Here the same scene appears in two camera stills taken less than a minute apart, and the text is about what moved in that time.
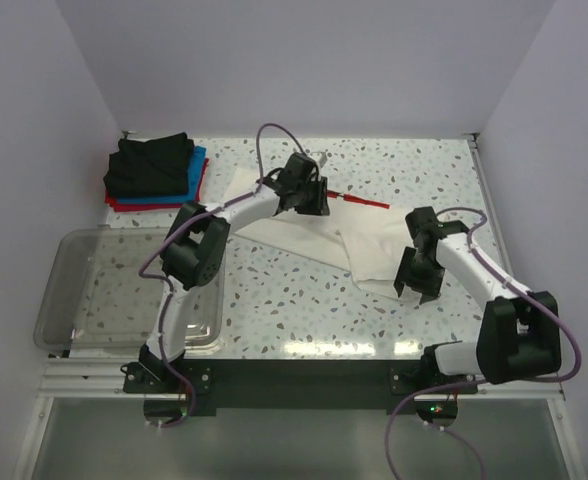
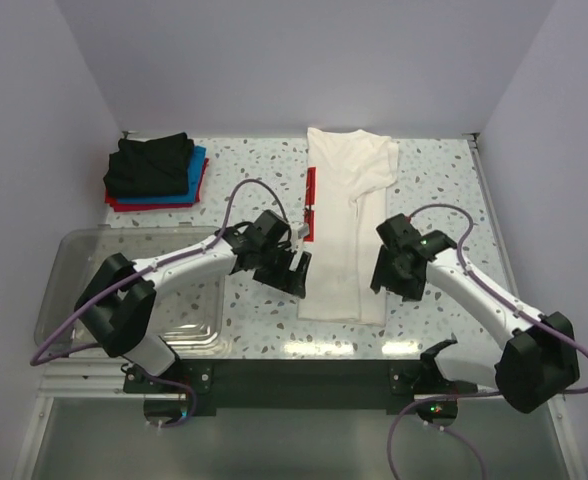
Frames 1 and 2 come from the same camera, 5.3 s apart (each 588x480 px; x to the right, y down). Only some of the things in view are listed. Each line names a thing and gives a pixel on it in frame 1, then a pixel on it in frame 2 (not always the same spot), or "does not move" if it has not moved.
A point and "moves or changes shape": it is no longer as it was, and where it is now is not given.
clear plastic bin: [95, 299] does not move
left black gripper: [317, 195] -> [281, 275]
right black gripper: [419, 275] -> [396, 278]
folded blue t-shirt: [196, 171] does not move
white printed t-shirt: [365, 241] moves or changes shape
